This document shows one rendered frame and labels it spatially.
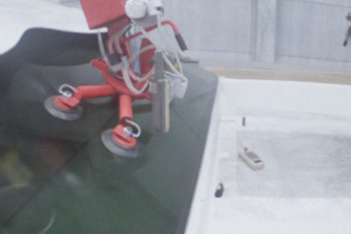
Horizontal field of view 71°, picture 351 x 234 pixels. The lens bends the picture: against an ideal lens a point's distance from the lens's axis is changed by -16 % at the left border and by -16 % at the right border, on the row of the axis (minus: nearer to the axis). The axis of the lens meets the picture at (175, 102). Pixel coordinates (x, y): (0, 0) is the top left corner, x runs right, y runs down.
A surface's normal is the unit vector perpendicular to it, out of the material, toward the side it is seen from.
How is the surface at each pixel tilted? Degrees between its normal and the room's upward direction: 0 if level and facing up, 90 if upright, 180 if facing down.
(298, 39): 90
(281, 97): 90
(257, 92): 90
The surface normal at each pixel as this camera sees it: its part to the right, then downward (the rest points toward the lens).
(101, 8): -0.21, 0.31
